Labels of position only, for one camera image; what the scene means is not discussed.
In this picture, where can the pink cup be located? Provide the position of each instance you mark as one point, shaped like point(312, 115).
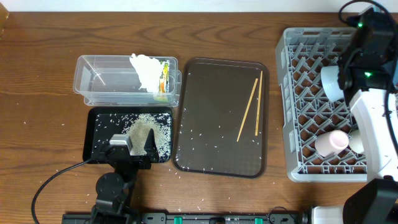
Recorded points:
point(332, 142)

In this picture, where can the light blue bowl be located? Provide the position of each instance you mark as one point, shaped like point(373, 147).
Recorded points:
point(329, 79)

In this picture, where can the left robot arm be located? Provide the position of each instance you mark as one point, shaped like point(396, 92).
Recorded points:
point(114, 189)

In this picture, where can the black waste tray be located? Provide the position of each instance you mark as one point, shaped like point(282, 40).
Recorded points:
point(88, 150)

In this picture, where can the clear plastic bin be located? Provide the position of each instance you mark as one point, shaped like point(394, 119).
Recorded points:
point(111, 80)

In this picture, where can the wooden chopstick right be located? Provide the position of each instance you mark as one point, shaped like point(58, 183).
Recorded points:
point(258, 105)

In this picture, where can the wooden chopstick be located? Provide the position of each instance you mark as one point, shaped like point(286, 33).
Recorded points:
point(247, 109)
point(258, 105)

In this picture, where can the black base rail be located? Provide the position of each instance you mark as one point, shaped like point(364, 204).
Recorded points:
point(277, 215)

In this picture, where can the yellow snack wrapper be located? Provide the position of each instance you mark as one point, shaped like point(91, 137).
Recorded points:
point(163, 87)

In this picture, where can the wooden chopstick left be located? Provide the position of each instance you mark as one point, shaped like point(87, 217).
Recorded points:
point(247, 109)

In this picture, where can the pile of rice grains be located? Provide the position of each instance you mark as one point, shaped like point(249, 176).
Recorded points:
point(137, 126)

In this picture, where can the white tissue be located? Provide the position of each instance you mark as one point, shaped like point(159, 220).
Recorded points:
point(150, 72)

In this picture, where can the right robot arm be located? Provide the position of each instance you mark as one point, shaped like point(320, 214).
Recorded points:
point(365, 76)

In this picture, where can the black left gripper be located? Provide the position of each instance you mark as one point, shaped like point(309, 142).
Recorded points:
point(125, 158)

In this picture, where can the white green cup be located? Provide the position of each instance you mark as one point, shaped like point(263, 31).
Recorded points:
point(355, 142)

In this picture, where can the grey dishwasher rack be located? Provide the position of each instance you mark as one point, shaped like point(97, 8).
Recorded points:
point(300, 54)

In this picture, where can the brown plastic tray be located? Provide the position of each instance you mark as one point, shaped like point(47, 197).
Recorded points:
point(214, 96)

